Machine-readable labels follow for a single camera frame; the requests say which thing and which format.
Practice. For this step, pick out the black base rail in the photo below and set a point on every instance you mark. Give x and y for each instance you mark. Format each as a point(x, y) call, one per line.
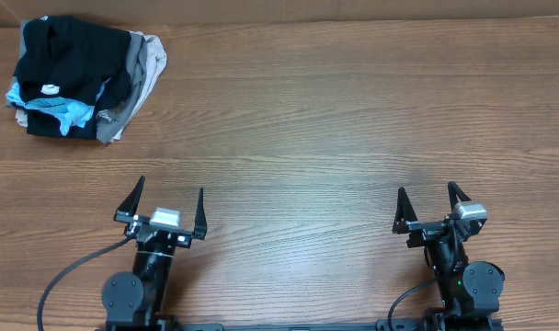
point(405, 324)

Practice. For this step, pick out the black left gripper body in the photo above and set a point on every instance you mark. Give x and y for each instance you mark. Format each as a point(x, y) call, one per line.
point(183, 239)

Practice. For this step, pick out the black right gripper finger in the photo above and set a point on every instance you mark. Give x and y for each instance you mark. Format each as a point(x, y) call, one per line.
point(405, 216)
point(456, 194)

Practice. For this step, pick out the beige folded garment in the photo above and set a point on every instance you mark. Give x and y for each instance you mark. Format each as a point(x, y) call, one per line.
point(146, 59)

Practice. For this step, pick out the grey folded garment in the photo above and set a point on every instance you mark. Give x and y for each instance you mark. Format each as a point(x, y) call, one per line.
point(76, 79)

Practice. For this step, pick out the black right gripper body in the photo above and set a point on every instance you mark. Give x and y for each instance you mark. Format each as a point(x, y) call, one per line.
point(425, 233)

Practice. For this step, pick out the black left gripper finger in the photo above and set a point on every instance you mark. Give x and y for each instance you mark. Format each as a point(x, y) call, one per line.
point(128, 207)
point(200, 223)

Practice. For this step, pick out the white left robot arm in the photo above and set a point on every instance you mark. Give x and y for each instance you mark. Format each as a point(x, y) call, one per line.
point(133, 299)

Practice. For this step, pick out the black t-shirt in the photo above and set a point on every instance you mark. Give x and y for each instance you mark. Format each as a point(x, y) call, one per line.
point(71, 58)

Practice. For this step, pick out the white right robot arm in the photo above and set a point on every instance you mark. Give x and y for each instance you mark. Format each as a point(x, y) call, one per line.
point(469, 291)

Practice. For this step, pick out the black folded garment in pile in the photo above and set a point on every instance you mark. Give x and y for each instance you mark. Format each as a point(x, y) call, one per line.
point(41, 124)

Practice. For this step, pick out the light blue printed t-shirt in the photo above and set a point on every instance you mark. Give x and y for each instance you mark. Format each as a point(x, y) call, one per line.
point(69, 112)

